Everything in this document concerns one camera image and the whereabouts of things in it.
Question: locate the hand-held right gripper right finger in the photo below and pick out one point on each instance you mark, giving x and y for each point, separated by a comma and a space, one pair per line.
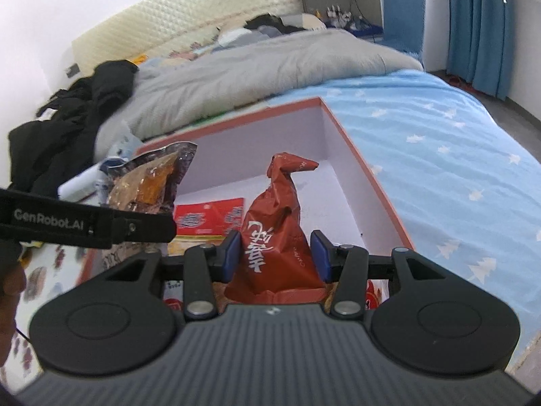
321, 258

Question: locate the white cylinder tube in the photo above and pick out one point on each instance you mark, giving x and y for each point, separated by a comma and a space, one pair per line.
80, 182

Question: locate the grey duvet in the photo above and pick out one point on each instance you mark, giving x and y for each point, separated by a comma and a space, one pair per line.
274, 72

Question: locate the floral pillow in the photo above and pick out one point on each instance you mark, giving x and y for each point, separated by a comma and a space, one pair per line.
190, 48

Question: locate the blue chair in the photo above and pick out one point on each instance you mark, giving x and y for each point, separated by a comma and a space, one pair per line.
403, 8

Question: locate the dark red snack bag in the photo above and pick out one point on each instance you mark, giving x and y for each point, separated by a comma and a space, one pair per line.
274, 220

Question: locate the brown clear snack packet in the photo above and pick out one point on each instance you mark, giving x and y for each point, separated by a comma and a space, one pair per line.
148, 177

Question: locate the dark wall socket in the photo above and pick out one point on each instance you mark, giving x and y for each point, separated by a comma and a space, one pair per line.
72, 70

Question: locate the person's left hand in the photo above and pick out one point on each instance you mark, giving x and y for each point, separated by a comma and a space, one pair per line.
10, 304

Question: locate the blue curtain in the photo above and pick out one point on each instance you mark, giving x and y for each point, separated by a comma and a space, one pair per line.
477, 42

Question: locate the black puffer jacket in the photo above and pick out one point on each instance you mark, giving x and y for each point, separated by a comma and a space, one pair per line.
63, 135

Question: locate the yellow snack packet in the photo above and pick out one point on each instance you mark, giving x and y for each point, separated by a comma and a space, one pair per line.
190, 241

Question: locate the yellow cloth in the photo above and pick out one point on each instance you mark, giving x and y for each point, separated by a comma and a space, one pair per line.
140, 59

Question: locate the cream quilted headboard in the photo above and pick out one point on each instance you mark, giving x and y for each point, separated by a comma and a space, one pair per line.
190, 8

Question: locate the dark clothes on pillow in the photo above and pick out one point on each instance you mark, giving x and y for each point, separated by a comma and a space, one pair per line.
270, 23

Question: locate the fruit printed mat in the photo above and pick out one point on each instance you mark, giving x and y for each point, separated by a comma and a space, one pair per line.
46, 270

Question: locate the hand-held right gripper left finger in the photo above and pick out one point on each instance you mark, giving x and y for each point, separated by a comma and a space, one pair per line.
230, 258

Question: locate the red white snack packet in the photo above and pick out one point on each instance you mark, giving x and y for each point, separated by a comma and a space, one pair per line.
173, 298
376, 294

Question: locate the small bottles group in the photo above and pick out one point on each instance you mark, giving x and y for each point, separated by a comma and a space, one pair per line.
340, 15

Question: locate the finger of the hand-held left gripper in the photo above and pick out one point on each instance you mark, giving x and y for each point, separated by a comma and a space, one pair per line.
148, 226

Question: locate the blue bedside table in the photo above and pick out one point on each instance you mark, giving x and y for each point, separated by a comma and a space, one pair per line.
365, 34

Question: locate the pink cardboard box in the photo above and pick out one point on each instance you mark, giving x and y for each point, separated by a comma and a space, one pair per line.
262, 143

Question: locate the clear plastic bag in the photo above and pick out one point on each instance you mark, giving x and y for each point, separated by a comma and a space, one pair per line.
122, 143

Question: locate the beige pillow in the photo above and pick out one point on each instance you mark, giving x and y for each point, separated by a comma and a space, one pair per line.
312, 21

